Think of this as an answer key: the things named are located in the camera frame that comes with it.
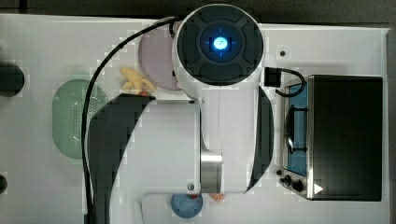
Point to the red toy strawberry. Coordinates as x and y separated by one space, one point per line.
144 93

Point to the blue cup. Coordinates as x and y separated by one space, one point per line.
187 205

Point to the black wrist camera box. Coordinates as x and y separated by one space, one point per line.
272 77

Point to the black toaster oven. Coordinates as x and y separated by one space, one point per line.
333 138

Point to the green perforated colander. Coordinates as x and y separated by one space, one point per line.
67 109

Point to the yellow toy banana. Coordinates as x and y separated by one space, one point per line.
135 82

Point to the grey round plate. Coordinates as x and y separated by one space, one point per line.
155 56

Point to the orange slice toy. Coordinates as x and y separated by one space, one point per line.
217 197

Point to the black pot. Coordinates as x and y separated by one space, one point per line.
11 79

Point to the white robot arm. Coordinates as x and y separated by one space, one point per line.
219 139

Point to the black cylinder holder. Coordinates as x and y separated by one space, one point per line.
3 184

